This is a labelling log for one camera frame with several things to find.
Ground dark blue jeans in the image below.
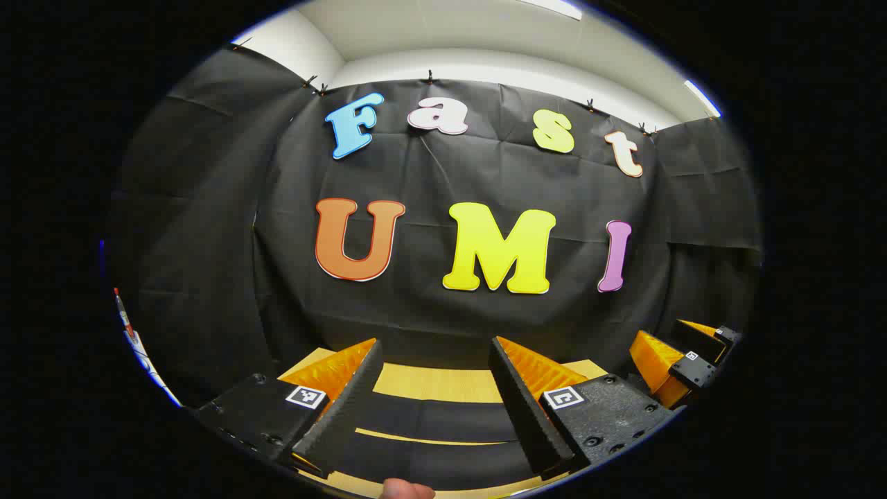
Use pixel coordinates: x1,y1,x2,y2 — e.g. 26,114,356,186
326,399,548,489

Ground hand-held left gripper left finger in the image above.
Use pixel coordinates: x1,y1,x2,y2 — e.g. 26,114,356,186
196,338,385,480

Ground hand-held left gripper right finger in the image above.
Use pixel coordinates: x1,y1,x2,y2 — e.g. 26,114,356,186
488,335,676,482

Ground ceiling light panel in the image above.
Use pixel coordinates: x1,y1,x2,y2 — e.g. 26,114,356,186
684,80,723,119
516,0,584,20

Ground black backdrop cloth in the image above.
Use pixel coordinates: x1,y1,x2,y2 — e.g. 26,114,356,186
111,43,763,406

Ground white printed poster board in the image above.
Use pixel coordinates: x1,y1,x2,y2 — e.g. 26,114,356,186
113,288,182,408

